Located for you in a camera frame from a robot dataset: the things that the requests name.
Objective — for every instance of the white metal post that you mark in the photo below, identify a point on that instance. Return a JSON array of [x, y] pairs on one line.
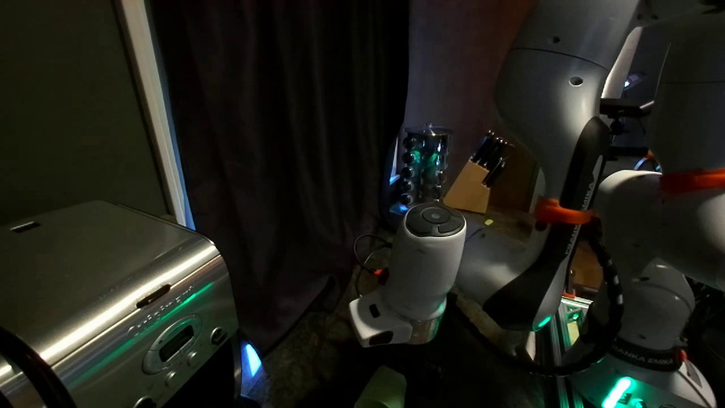
[[621, 68]]

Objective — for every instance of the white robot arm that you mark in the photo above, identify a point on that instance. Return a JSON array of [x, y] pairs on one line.
[[558, 99]]

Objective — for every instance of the dark curtain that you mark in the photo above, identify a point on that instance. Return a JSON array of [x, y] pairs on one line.
[[287, 151]]

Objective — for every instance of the metal spice rack carousel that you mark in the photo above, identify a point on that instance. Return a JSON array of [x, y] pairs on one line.
[[421, 171]]

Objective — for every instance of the silver toaster oven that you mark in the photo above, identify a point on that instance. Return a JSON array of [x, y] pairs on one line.
[[99, 302]]

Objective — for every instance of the small box with green label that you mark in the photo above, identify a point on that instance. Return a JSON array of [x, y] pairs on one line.
[[576, 317]]

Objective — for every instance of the white vertical frame strip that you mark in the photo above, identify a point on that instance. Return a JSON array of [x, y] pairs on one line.
[[155, 113]]

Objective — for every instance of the wooden knife block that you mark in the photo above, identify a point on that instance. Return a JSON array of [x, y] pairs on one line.
[[473, 185]]

